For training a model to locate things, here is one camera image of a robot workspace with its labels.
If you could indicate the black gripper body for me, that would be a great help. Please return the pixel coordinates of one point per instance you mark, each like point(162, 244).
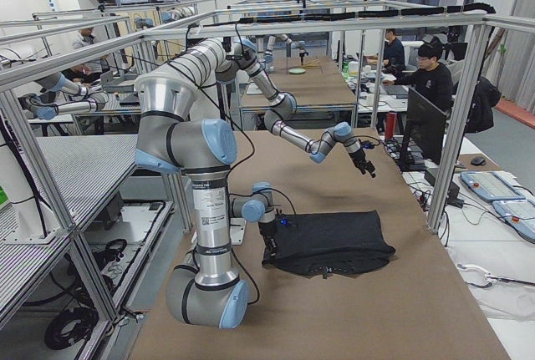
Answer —
point(267, 235)
point(359, 159)

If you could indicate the black printed t-shirt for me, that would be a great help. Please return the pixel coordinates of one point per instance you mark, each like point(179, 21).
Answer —
point(345, 243)

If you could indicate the red thermos bottle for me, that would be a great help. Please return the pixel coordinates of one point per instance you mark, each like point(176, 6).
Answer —
point(391, 120)

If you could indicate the black computer monitor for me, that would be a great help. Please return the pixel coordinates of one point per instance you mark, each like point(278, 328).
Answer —
point(424, 133)

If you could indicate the man in black sweater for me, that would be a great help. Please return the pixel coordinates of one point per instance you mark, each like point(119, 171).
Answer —
point(432, 79)

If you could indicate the black computer mouse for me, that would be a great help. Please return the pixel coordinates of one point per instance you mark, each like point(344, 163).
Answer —
point(478, 161)

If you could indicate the teach pendant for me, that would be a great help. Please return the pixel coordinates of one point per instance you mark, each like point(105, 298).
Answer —
point(490, 186)
point(519, 214)

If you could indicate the striped work table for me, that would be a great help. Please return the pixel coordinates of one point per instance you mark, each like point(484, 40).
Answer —
point(86, 171)

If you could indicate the aluminium frame cage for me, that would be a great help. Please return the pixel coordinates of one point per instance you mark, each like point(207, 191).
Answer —
point(242, 53)

